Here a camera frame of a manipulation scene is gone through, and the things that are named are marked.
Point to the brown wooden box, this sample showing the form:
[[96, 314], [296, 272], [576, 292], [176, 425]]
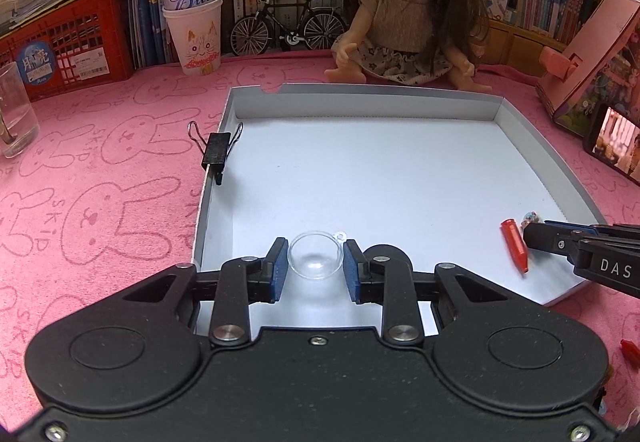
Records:
[[520, 52]]

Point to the red crayon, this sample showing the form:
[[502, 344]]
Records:
[[631, 349], [515, 244]]

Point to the black model bicycle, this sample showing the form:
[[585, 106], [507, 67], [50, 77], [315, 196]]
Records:
[[292, 40]]

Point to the pink triangular pencil case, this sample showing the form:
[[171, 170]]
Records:
[[595, 52]]

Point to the clear plastic dome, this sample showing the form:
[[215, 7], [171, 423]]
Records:
[[315, 257]]

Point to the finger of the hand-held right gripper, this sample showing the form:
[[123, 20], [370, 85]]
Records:
[[547, 238], [575, 227]]

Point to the white cardboard box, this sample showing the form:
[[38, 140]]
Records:
[[375, 172]]

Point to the clear glass cup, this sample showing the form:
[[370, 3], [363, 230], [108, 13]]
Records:
[[17, 112]]

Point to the pink rabbit-print blanket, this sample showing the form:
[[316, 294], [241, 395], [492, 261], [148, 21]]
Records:
[[125, 222]]

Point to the red plastic crate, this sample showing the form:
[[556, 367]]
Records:
[[75, 32]]

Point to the white paper cup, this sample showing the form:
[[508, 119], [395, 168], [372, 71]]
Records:
[[195, 42]]

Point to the long-haired doll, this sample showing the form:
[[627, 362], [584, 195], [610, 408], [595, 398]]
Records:
[[400, 12]]

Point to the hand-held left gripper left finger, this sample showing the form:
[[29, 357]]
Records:
[[280, 269]]

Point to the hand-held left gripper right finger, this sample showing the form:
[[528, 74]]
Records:
[[352, 272]]

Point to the black smartphone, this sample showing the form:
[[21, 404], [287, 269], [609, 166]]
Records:
[[615, 142]]

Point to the black binder clip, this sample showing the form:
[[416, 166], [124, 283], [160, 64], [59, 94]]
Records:
[[217, 152]]

